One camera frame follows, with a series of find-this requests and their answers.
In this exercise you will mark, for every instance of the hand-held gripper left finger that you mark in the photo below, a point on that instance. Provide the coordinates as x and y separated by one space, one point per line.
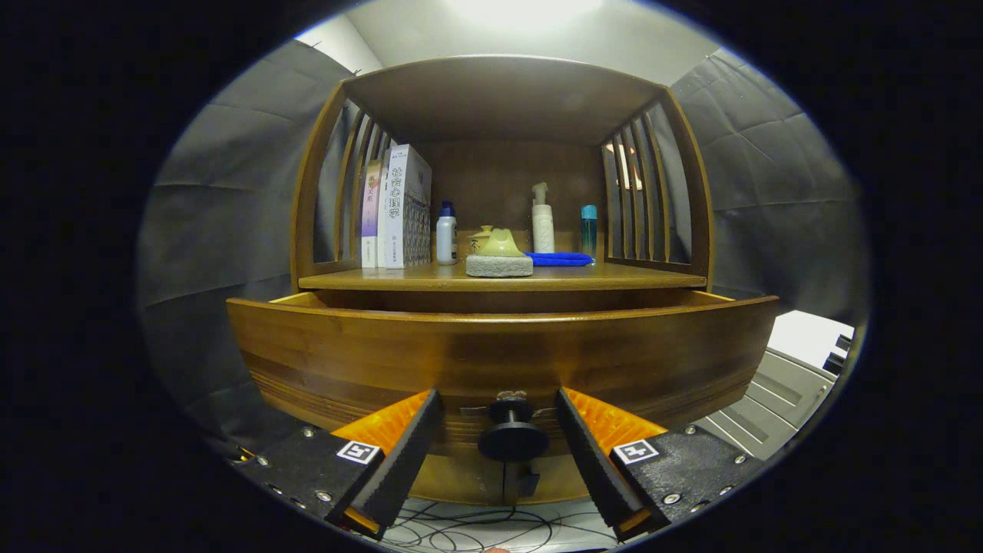
407 453

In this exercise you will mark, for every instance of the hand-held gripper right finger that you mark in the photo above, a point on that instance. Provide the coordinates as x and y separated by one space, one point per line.
593 461

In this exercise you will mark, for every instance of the wooden drawer with black knob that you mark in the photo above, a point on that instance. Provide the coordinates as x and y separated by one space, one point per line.
491 357

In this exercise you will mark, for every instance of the wooden cabinet door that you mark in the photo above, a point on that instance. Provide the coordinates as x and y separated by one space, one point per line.
561 480
461 480

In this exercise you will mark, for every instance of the wooden countertop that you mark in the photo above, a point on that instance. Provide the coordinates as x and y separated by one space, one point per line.
614 276

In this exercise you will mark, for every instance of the wooden cabinet with slatted sides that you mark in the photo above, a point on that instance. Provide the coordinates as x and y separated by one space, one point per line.
507 177

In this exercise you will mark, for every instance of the folded blue cloth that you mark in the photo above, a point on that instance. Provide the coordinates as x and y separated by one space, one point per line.
561 259

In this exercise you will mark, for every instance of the white bottle with blue cap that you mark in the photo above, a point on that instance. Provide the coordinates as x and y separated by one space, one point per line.
445 238

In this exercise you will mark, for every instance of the yellow lidded tea bowl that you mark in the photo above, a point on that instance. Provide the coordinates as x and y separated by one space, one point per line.
480 240

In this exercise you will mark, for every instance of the clear blue bottle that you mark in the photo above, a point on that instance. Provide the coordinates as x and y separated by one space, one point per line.
588 230

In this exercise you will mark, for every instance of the thick white book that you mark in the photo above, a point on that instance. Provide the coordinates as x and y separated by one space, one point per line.
399 223

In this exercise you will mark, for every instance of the thin purple-spined book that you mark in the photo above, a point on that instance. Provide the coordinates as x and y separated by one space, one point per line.
370 223

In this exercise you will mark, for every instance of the white pump bottle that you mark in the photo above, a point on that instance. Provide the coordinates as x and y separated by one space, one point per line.
543 226

